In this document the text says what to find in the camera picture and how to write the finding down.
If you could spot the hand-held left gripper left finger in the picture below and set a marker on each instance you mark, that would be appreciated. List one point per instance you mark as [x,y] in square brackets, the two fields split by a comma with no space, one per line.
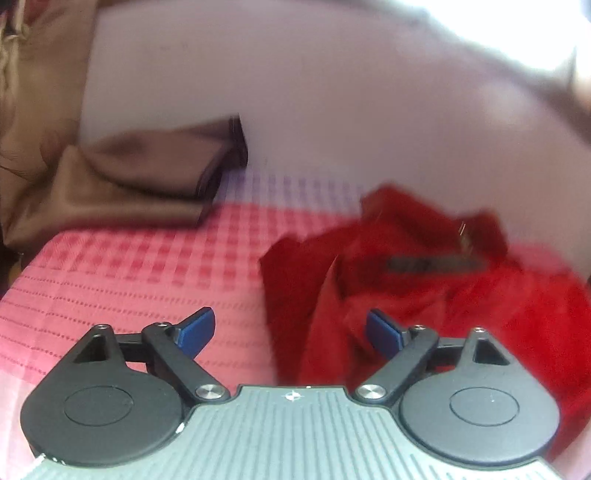
[198,330]

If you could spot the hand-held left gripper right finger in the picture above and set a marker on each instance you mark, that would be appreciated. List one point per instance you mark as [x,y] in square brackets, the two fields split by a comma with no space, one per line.
[383,333]

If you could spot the red puffer jacket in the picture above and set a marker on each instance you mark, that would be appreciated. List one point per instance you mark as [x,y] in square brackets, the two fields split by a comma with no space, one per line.
[461,314]

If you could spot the pink checked bed sheet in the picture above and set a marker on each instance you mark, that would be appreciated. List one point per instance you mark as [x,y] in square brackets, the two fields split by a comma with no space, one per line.
[115,277]

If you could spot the brown satin pillow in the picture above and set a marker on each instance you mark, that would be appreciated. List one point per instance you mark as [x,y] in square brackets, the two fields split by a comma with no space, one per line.
[115,184]

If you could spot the beige curtain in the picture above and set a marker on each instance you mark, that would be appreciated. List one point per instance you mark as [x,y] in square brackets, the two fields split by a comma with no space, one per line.
[37,69]

